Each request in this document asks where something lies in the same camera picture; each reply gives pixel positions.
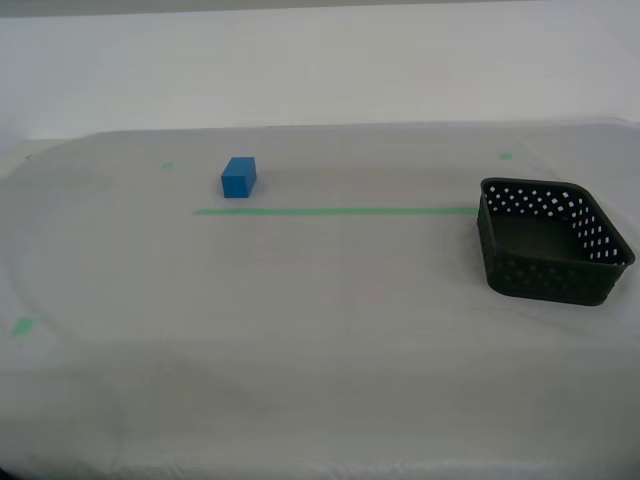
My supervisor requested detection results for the black perforated plastic basket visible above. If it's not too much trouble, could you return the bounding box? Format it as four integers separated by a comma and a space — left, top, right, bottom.
476, 176, 637, 307

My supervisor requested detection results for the blue rectangular block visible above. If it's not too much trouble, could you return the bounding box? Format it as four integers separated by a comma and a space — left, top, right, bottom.
220, 156, 258, 200

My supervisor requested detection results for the long green tape strip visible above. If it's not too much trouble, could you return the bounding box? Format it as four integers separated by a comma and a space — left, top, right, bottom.
192, 205, 482, 217

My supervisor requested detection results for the white table cloth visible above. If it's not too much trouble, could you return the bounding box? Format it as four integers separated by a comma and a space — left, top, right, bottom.
0, 115, 640, 480

